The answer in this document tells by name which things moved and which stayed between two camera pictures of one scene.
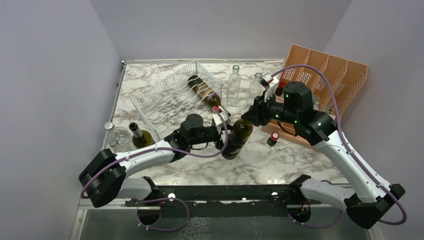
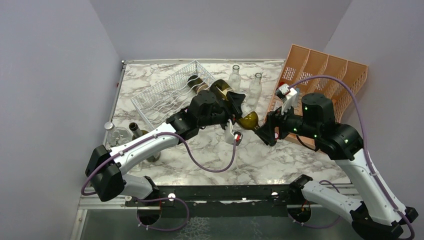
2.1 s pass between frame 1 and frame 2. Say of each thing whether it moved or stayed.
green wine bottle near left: stayed
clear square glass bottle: stayed
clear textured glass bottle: stayed
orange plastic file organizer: stayed
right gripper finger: moved
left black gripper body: moved
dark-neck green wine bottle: moved
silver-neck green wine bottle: stayed
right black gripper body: moved
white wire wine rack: stayed
